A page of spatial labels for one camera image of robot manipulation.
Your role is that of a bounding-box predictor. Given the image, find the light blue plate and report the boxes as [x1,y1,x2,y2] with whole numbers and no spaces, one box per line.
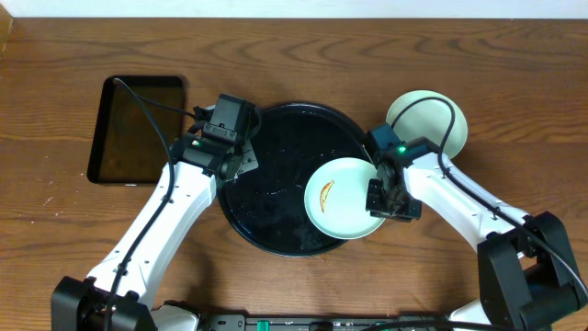
[386,90,469,159]
[304,157,384,240]

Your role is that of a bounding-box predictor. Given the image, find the light blue plate top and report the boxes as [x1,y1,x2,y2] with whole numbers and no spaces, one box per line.
[386,90,469,159]

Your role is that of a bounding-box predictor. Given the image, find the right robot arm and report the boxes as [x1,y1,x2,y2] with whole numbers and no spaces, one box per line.
[366,133,587,330]

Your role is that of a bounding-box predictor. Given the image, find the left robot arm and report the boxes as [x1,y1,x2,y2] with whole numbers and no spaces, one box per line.
[51,133,257,330]

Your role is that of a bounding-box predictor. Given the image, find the round black serving tray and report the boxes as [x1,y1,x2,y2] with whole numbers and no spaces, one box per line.
[217,103,368,257]

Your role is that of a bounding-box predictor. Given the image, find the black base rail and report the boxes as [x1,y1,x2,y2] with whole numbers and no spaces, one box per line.
[197,314,446,331]

